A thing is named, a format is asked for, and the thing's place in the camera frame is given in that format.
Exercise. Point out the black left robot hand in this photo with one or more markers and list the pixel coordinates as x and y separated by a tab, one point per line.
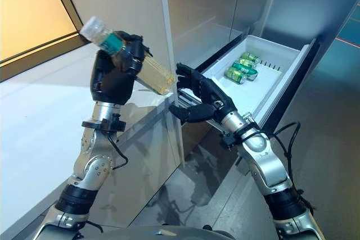
115	85

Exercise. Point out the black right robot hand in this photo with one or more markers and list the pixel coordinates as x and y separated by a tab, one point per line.
209	96

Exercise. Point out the clear tea bottle green label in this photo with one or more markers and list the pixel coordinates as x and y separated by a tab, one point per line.
154	74

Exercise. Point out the white fridge drawer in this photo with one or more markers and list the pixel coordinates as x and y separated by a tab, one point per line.
270	82

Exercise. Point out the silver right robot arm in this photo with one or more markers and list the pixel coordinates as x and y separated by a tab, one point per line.
264	155

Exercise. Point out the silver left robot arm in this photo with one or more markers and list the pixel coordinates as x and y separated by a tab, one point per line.
90	167

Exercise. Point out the green drink can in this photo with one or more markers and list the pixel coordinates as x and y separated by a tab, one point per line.
243	66
235	74
250	56

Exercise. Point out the white counter cabinet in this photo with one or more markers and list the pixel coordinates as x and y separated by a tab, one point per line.
157	138

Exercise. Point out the black framed window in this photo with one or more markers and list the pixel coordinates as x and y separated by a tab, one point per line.
28	20

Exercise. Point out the grey robot torso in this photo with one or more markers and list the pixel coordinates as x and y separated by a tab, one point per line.
168	234

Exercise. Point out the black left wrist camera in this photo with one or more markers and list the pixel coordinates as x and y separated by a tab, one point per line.
104	124

